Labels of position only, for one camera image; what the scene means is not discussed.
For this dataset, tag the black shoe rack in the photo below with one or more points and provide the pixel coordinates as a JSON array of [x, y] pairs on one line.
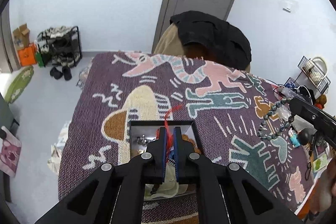
[[63, 45]]

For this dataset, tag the black cloth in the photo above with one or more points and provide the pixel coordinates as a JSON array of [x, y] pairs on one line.
[[210, 29]]

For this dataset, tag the green floor mat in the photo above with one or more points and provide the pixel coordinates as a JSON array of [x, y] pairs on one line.
[[19, 83]]

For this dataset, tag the person's right forearm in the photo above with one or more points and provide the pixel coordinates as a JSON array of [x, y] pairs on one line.
[[328, 187]]

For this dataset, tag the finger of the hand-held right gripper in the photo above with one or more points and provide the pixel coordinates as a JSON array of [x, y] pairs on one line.
[[312, 116]]

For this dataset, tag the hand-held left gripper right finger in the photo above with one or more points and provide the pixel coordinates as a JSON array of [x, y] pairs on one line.
[[178, 155]]

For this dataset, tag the green bag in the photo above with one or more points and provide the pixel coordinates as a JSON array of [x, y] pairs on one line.
[[40, 59]]

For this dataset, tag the cardboard boxes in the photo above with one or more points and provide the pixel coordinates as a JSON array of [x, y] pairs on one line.
[[21, 35]]

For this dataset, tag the printed purple woven blanket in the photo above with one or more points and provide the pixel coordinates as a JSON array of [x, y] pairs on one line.
[[110, 77]]

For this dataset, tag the tan chair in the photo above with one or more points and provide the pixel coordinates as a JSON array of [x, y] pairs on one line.
[[169, 41]]

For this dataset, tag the white wall switch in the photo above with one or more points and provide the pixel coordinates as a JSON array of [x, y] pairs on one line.
[[288, 5]]

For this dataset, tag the green and white card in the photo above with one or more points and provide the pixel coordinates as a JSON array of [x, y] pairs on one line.
[[319, 163]]

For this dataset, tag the orange bag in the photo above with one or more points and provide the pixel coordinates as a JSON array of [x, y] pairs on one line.
[[26, 56]]

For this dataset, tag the dark furniture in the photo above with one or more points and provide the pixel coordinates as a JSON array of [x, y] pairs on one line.
[[8, 113]]

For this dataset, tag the black jewelry box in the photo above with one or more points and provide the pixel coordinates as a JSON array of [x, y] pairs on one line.
[[131, 140]]

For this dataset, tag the cream cloth pouch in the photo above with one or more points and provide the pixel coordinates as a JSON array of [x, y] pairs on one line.
[[170, 187]]

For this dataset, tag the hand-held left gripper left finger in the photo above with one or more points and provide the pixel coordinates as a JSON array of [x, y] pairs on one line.
[[163, 153]]

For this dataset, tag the brown plush toy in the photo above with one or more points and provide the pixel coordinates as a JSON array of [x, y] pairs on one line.
[[321, 102]]

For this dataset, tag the white fringed cloth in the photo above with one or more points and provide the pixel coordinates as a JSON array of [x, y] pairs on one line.
[[59, 142]]

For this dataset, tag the white handbag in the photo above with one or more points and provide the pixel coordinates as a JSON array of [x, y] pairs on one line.
[[319, 71]]

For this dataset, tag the blue toy figure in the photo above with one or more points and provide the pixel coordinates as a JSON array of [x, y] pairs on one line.
[[295, 138]]

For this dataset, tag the clear plastic bag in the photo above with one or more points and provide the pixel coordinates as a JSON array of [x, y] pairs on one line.
[[286, 94]]

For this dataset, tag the pink patterned cushion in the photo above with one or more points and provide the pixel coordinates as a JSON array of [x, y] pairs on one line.
[[9, 153]]

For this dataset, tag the grey door frame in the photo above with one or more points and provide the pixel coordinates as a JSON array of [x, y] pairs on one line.
[[6, 43]]

